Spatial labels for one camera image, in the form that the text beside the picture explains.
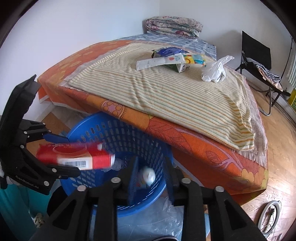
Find striped yellow towel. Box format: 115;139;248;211
66;42;255;151

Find blue plastic mesh basket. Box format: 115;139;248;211
67;113;173;217

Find orange floral bed sheet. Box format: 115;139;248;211
37;40;268;204

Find white milk carton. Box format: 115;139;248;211
136;53;186;71

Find blue checked bed sheet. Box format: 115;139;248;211
120;34;217;60

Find colourful drink carton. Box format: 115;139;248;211
183;54;206;66

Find black folding chair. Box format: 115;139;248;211
236;31;290;116

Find blue snack packet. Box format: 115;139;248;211
158;47;188;57

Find green milk carton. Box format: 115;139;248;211
152;48;190;73

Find folded floral quilt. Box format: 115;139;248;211
145;16;203;39

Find white ring light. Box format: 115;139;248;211
257;200;281;238

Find white plastic bag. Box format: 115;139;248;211
201;55;234;83

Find striped cloth on chair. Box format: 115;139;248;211
254;63;281;83

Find red cardboard box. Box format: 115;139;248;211
36;142;115;170

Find white tissue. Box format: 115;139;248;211
137;167;156;188

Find yellow green crate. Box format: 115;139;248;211
287;89;296;112

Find striped hanging towel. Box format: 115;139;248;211
287;41;296;89

